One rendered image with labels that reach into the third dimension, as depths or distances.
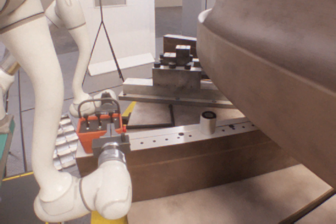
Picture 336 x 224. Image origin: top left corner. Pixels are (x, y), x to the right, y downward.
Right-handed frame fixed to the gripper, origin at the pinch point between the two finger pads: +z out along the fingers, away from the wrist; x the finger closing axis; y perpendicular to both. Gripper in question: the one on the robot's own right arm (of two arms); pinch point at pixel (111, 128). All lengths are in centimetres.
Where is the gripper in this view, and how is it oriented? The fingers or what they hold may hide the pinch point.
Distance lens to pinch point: 89.4
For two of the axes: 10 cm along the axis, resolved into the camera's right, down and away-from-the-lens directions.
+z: -2.3, -4.5, 8.6
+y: 0.0, -8.9, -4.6
